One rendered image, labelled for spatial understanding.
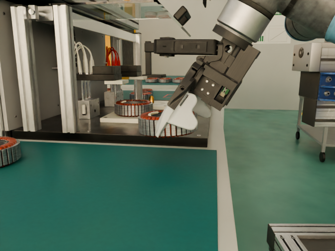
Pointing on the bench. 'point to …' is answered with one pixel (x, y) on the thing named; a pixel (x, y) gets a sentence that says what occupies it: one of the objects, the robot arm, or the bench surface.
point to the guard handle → (182, 15)
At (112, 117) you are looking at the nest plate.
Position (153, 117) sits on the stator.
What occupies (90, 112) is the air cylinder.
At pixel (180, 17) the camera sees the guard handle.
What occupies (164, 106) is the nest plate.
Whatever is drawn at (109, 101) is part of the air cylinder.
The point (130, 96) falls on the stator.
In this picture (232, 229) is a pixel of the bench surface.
